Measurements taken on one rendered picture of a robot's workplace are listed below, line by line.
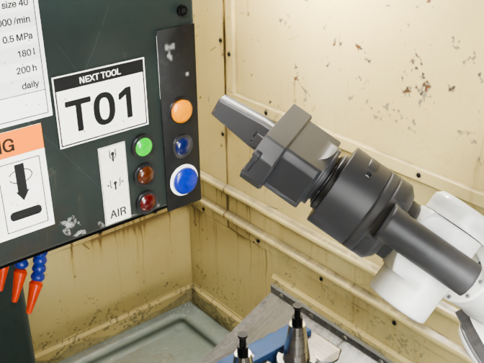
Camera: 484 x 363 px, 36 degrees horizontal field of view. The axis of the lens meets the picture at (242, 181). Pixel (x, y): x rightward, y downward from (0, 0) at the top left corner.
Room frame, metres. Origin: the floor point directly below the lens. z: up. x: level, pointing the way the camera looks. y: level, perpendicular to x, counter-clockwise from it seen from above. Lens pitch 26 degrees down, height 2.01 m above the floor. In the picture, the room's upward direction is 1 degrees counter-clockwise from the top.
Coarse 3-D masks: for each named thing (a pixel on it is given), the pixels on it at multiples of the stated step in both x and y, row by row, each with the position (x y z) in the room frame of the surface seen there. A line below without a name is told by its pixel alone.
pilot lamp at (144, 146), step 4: (140, 140) 0.69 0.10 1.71; (144, 140) 0.69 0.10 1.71; (148, 140) 0.70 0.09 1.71; (140, 144) 0.69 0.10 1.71; (144, 144) 0.69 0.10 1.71; (148, 144) 0.70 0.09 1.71; (136, 148) 0.69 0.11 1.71; (140, 148) 0.69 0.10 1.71; (144, 148) 0.69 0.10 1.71; (148, 148) 0.70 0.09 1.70; (136, 152) 0.69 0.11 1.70; (140, 152) 0.69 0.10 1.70; (144, 152) 0.69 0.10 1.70; (148, 152) 0.70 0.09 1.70
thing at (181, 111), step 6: (180, 102) 0.72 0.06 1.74; (186, 102) 0.73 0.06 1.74; (174, 108) 0.72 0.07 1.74; (180, 108) 0.72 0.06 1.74; (186, 108) 0.72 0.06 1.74; (174, 114) 0.72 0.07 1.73; (180, 114) 0.72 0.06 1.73; (186, 114) 0.72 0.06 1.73; (174, 120) 0.72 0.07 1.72; (180, 120) 0.72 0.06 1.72; (186, 120) 0.72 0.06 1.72
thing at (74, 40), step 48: (48, 0) 0.65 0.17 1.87; (96, 0) 0.68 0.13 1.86; (144, 0) 0.71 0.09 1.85; (48, 48) 0.64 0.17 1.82; (96, 48) 0.67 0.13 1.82; (144, 48) 0.71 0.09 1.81; (48, 144) 0.64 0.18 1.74; (96, 144) 0.67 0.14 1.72; (96, 192) 0.66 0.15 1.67; (48, 240) 0.63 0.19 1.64
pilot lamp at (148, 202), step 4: (148, 196) 0.69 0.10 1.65; (152, 196) 0.70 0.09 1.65; (144, 200) 0.69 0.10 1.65; (148, 200) 0.69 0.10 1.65; (152, 200) 0.70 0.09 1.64; (140, 204) 0.69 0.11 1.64; (144, 204) 0.69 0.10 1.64; (148, 204) 0.69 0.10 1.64; (152, 204) 0.70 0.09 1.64; (144, 208) 0.69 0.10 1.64; (148, 208) 0.69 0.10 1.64; (152, 208) 0.70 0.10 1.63
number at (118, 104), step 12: (120, 84) 0.69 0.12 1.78; (132, 84) 0.69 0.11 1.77; (96, 96) 0.67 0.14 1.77; (108, 96) 0.68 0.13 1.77; (120, 96) 0.68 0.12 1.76; (132, 96) 0.69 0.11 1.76; (96, 108) 0.67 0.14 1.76; (108, 108) 0.68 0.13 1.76; (120, 108) 0.68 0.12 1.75; (132, 108) 0.69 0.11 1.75; (96, 120) 0.67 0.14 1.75; (108, 120) 0.67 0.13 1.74; (120, 120) 0.68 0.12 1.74; (132, 120) 0.69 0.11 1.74; (96, 132) 0.67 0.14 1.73
